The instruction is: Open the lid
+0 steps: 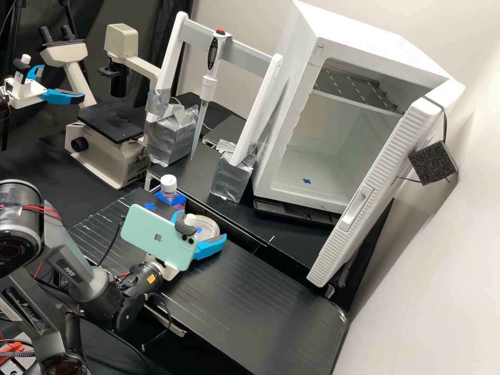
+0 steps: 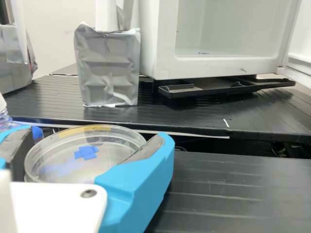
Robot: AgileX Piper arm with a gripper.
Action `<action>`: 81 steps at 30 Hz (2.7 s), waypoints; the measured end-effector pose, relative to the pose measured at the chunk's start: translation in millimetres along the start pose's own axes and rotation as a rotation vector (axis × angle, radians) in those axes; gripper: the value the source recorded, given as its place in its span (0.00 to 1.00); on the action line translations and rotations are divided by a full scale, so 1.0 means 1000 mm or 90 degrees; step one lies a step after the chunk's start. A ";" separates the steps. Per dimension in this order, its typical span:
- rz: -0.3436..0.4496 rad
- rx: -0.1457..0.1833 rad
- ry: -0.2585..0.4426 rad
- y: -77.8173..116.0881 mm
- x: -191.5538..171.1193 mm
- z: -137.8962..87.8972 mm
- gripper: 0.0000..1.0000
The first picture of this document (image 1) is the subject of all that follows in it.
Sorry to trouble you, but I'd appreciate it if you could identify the white incubator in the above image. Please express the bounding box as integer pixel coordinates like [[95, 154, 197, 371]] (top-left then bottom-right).
[[251, 0, 466, 216]]

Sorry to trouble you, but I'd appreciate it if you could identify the small bottle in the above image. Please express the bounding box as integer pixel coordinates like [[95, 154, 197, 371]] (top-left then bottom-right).
[[160, 174, 181, 204]]

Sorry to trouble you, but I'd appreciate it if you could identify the blue bottle holder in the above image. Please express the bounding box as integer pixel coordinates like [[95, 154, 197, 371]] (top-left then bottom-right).
[[153, 189, 188, 208]]

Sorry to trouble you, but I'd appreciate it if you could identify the cream microscope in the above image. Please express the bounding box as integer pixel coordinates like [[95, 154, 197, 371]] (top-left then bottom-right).
[[38, 23, 161, 191]]

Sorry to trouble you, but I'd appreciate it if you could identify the petri dish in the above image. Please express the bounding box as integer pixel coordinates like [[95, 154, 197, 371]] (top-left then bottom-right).
[[186, 215, 222, 246]]

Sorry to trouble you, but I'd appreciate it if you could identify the black platform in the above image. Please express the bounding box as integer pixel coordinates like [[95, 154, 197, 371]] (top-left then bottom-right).
[[68, 187, 349, 375], [199, 114, 252, 152], [144, 134, 393, 313]]

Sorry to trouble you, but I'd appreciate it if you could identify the black cable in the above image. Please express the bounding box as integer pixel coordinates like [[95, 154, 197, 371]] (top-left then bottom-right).
[[96, 218, 127, 267], [143, 292, 173, 346]]

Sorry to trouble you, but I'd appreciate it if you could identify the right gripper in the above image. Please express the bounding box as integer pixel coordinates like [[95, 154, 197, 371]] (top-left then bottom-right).
[[149, 210, 228, 282]]

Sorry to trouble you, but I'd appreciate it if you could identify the right wrist camera phone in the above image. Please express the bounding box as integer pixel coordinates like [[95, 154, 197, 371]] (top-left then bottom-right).
[[120, 203, 201, 272]]

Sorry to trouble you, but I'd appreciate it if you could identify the incubator door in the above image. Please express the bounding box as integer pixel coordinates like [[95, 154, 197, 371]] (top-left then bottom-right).
[[306, 96, 459, 289]]

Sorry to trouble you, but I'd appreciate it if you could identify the pipette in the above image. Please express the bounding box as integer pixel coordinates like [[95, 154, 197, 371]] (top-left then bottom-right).
[[190, 29, 233, 161]]

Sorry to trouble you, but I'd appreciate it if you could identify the white pipette stand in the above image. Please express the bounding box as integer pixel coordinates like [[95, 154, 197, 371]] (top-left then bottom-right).
[[143, 10, 284, 204]]

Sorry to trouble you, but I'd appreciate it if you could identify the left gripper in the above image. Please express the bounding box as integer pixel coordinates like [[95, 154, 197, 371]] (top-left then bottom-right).
[[4, 64, 86, 110]]

